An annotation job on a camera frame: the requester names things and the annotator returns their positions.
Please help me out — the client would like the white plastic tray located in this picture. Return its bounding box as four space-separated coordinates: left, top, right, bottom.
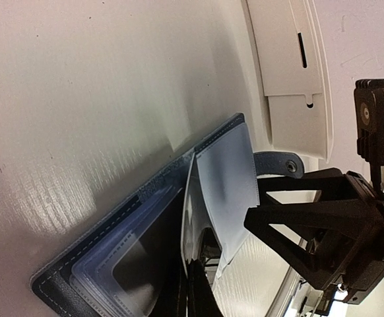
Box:
246 0 333 160

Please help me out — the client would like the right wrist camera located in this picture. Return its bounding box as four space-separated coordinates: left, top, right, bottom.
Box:
354 79 384 166

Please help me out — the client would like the black VIP credit card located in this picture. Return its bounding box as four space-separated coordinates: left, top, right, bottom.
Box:
112 189 185 316

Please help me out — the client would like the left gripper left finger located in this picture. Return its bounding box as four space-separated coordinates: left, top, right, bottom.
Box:
152 260 187 317

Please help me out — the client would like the blue leather card holder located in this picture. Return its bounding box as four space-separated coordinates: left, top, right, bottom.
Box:
30 113 305 317

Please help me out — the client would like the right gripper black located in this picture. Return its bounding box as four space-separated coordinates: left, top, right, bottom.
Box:
244 168 384 304

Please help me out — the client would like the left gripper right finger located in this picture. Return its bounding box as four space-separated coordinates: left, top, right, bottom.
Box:
187 260 223 317

